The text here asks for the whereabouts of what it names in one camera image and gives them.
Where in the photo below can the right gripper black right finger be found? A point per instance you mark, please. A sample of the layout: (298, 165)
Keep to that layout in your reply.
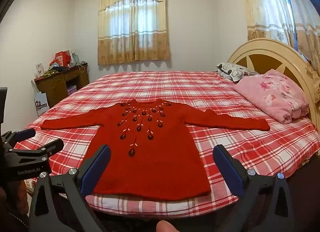
(264, 201)

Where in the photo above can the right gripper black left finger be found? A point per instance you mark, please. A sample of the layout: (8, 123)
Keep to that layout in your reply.
(59, 202)

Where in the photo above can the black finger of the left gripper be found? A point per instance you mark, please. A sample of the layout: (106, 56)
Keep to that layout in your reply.
(47, 150)
(18, 136)

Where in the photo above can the red knitted embroidered sweater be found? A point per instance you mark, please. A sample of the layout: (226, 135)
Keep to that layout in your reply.
(153, 154)

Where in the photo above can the person's right hand thumb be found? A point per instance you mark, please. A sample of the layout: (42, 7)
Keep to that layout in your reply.
(164, 226)

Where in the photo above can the white paper shopping bag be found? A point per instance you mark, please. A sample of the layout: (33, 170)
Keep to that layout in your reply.
(40, 100)

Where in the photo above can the red white plaid bed sheet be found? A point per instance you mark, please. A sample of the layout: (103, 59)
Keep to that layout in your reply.
(285, 148)

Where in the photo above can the dark brown wooden desk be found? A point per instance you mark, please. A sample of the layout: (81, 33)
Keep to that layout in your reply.
(57, 85)

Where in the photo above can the white card on desk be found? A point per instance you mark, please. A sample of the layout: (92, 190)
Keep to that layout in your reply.
(40, 69)

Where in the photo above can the red gift box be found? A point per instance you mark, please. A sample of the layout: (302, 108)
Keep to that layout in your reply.
(63, 58)

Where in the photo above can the pink floral folded quilt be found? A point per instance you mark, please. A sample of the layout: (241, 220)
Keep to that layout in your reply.
(275, 94)

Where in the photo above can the grey patterned pillow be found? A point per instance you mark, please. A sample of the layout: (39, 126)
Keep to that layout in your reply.
(234, 72)

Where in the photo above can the cream wooden headboard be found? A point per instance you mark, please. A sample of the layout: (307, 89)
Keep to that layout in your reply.
(263, 54)

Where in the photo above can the beige centre window curtain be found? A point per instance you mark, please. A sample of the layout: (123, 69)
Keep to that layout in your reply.
(132, 31)

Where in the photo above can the beige window curtain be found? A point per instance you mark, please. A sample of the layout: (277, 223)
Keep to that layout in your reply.
(292, 22)
(132, 31)

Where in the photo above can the beige right window curtain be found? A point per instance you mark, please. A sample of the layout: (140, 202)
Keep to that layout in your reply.
(292, 22)

